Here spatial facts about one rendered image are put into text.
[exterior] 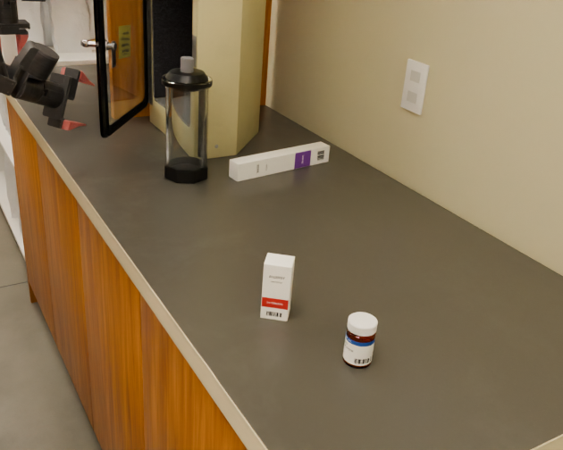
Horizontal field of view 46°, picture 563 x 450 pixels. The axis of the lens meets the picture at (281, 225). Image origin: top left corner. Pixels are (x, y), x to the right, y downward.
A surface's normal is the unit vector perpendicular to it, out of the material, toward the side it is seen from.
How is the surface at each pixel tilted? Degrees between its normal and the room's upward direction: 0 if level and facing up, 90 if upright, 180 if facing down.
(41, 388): 0
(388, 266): 0
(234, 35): 90
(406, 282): 0
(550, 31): 90
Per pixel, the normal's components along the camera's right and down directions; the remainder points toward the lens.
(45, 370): 0.07, -0.89
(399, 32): -0.86, 0.17
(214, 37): 0.50, 0.42
